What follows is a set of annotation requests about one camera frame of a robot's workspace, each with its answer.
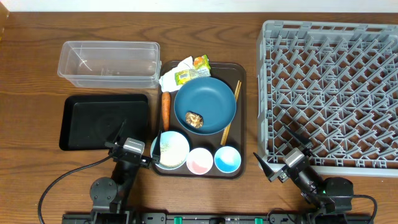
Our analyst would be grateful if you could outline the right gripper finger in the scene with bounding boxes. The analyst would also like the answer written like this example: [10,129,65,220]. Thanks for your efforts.
[284,124,313,149]
[253,152,274,182]

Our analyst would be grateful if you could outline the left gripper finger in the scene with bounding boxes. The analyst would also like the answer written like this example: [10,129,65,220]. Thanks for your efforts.
[113,119,127,145]
[151,130,162,164]

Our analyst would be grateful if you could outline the light blue rice bowl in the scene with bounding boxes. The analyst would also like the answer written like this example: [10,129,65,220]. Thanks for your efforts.
[155,131,190,170]

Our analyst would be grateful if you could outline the blue cup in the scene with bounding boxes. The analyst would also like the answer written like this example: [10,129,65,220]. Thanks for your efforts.
[214,146,242,174]

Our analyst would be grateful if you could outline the pink cup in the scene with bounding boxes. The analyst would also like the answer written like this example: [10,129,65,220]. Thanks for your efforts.
[186,147,213,175]

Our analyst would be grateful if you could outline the brown mushroom piece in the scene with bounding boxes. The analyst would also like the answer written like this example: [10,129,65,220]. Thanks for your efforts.
[185,111,203,129]

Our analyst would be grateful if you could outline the dark blue plate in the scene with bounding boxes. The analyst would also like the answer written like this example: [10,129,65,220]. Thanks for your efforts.
[174,77,236,135]

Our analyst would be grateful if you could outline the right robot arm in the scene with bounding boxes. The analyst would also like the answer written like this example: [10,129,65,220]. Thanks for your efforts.
[254,126,354,223]

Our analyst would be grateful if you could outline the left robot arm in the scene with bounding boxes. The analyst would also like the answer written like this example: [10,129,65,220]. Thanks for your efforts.
[86,121,162,224]

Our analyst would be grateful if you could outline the black waste tray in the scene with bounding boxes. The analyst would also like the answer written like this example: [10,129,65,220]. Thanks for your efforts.
[59,94,149,151]

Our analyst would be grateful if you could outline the grey dishwasher rack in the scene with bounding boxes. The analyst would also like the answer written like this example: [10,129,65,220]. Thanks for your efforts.
[256,20,397,177]

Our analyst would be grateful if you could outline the brown serving tray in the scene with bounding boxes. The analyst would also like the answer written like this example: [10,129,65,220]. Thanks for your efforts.
[154,62,246,179]

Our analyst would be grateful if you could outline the wooden chopstick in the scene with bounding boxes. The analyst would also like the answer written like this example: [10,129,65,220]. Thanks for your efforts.
[222,81,243,146]
[220,80,241,146]

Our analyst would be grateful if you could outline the orange carrot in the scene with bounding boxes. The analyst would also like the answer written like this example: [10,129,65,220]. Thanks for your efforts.
[162,91,171,131]

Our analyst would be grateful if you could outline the white crumpled napkin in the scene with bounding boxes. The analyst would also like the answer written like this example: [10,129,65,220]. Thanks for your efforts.
[159,56,193,93]

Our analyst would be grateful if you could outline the clear plastic bin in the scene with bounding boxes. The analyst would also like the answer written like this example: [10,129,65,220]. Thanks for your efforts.
[57,40,162,88]

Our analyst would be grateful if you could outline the green orange snack wrapper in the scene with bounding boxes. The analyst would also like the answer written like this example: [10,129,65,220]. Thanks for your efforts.
[174,55,211,86]

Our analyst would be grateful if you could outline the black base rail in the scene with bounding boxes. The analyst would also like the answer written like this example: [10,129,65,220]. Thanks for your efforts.
[62,213,370,224]

